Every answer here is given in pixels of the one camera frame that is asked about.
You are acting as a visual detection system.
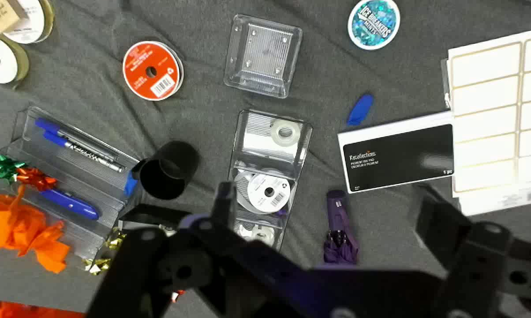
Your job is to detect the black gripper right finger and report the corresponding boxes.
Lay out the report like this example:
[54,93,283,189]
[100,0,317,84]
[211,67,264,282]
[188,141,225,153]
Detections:
[414,192,531,318]

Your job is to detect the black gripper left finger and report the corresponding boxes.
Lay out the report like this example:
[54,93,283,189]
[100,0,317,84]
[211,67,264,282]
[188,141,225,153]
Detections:
[86,180,305,318]

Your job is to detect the blue cap grey marker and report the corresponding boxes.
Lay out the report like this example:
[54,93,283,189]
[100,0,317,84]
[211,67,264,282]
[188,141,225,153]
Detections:
[33,116,125,164]
[42,130,139,199]

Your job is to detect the clear plastic bow container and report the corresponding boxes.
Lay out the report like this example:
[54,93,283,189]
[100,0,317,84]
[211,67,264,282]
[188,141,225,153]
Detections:
[0,146,126,263]

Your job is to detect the clear plastic marker container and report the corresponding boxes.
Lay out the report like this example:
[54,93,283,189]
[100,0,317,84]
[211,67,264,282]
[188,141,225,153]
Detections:
[6,104,144,199]

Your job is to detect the all blue marker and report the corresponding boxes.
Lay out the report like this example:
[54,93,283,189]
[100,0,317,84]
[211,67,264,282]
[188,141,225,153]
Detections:
[38,185,102,222]

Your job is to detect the long clear tape container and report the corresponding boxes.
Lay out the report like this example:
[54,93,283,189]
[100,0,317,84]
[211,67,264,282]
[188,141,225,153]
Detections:
[227,107,313,252]

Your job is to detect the empty clear plastic container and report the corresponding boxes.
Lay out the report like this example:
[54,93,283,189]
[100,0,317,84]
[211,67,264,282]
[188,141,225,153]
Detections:
[222,14,305,100]

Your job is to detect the beige round container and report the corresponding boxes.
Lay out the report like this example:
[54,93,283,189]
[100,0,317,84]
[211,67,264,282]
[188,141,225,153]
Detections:
[1,0,58,45]

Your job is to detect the gold gift bow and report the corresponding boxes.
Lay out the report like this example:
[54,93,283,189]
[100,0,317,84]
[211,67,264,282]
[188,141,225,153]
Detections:
[82,231,128,277]

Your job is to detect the black cup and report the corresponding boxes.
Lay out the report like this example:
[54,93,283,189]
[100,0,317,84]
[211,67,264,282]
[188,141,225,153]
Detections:
[135,139,200,201]

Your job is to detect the large white ribbon spool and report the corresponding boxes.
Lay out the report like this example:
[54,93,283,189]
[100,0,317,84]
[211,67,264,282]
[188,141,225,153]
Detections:
[236,169,292,215]

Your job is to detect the purple ribbon bundle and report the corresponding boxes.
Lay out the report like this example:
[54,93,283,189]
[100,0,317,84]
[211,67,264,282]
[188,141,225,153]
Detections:
[322,189,359,266]

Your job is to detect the orange cloth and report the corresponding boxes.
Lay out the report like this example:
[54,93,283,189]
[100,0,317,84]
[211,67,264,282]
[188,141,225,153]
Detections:
[0,298,86,318]

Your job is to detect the white label sheets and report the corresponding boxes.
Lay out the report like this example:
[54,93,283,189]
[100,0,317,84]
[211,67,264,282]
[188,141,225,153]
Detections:
[439,24,531,217]

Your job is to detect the shiny red gift bow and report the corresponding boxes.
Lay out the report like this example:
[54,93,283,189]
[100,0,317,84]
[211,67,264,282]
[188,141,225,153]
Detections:
[13,166,59,192]

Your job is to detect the small white tape roll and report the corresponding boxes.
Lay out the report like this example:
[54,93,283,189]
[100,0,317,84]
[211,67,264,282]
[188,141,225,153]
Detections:
[269,120,305,148]

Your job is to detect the shiny green gift bow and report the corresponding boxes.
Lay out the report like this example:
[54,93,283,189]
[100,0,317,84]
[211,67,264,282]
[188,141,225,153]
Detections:
[0,153,28,183]

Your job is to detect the small blue plastic cap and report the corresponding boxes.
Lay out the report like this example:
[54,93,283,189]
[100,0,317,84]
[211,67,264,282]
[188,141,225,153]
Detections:
[343,91,377,129]

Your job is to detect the white ribbon spool gold edge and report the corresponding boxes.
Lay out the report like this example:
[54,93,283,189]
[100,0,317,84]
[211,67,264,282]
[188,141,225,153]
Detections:
[0,33,31,88]

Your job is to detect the teal round ribbon spool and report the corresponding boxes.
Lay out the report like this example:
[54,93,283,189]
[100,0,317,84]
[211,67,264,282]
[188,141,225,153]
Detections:
[345,0,402,51]

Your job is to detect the tan paper card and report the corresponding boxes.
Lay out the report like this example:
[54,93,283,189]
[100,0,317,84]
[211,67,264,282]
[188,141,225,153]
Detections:
[0,0,24,33]

